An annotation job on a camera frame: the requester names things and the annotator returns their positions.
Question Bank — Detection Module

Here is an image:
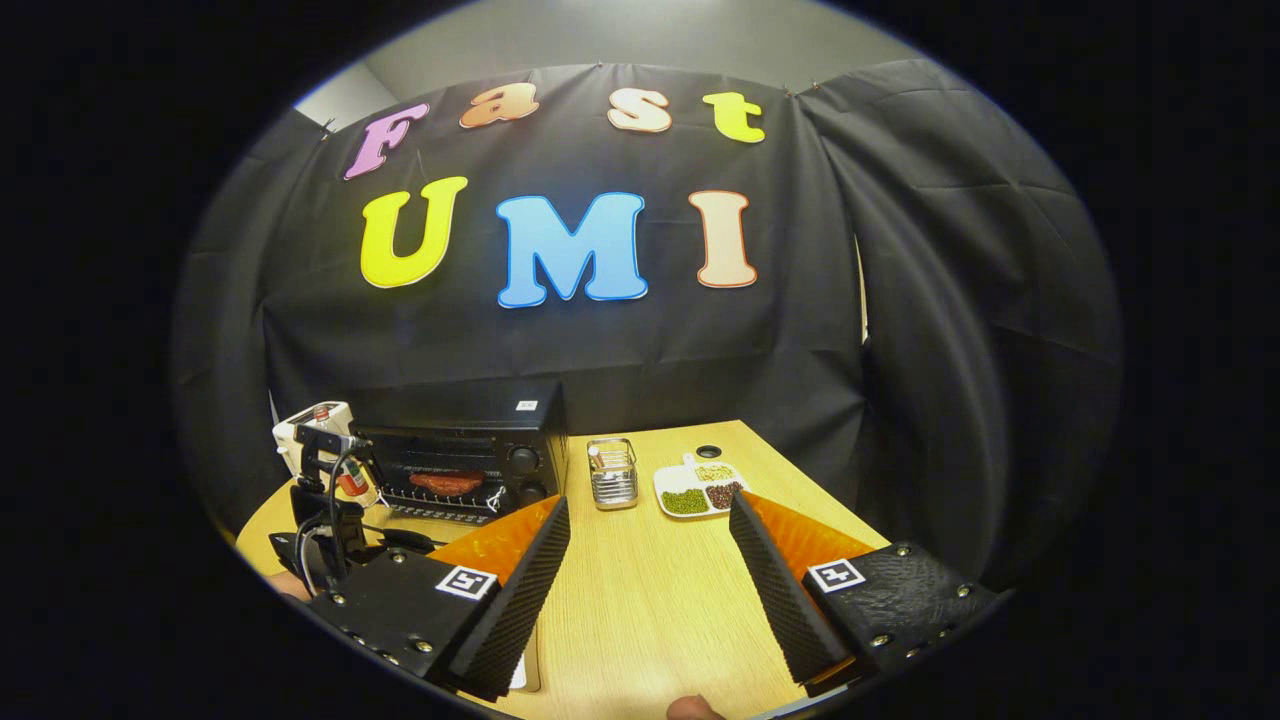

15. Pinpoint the black electric oven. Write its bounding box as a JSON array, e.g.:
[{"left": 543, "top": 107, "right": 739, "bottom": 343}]
[{"left": 350, "top": 380, "right": 569, "bottom": 528}]

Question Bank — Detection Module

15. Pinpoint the white divided plate of beans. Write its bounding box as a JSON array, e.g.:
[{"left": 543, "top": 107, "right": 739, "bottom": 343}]
[{"left": 653, "top": 454, "right": 747, "bottom": 519}]

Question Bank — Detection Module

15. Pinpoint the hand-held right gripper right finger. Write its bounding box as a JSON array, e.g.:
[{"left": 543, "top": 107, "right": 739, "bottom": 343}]
[{"left": 728, "top": 490, "right": 1001, "bottom": 698}]

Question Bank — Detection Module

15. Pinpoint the metal wire rack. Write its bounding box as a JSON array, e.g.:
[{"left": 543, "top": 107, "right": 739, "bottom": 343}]
[{"left": 586, "top": 437, "right": 640, "bottom": 512}]

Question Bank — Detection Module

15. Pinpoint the red meat slice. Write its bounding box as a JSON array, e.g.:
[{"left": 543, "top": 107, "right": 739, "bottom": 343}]
[{"left": 409, "top": 471, "right": 487, "bottom": 499}]

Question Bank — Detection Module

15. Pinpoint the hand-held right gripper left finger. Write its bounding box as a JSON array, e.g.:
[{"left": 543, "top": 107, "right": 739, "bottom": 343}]
[{"left": 310, "top": 495, "right": 571, "bottom": 703}]

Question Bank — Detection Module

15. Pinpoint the white toaster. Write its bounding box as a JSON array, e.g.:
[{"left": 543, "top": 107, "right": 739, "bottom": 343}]
[{"left": 273, "top": 402, "right": 357, "bottom": 477}]

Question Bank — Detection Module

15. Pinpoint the clear bottle with red label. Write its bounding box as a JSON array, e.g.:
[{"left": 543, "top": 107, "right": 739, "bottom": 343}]
[{"left": 335, "top": 455, "right": 380, "bottom": 509}]

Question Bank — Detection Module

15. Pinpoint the black backdrop cloth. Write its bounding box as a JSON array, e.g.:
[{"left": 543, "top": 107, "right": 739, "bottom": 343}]
[{"left": 170, "top": 58, "right": 1126, "bottom": 591}]

